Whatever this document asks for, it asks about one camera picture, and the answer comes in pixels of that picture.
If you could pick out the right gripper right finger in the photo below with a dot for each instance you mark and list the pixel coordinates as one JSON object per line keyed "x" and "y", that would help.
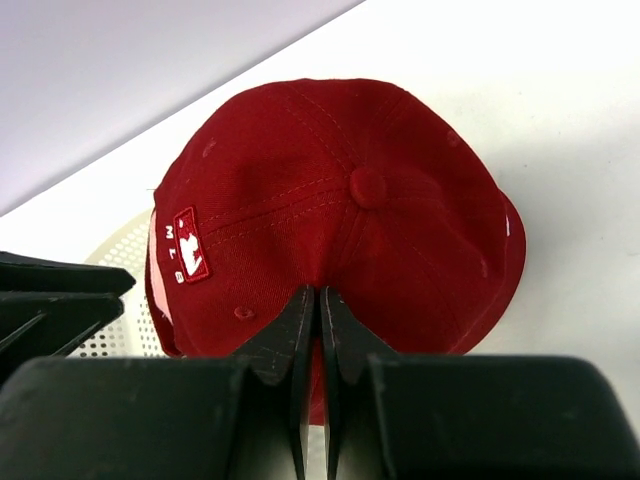
{"x": 399, "y": 416}

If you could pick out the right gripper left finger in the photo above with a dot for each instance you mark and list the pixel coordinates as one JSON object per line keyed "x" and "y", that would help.
{"x": 126, "y": 418}

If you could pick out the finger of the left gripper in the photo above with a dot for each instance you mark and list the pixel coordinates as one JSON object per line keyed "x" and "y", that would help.
{"x": 49, "y": 308}

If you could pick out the pink baseball cap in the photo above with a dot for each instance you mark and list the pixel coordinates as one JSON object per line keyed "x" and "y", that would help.
{"x": 156, "y": 292}

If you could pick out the red cap with strap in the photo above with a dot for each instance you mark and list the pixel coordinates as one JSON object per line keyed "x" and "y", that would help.
{"x": 352, "y": 184}

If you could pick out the white plastic basket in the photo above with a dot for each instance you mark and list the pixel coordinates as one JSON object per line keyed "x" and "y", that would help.
{"x": 132, "y": 335}

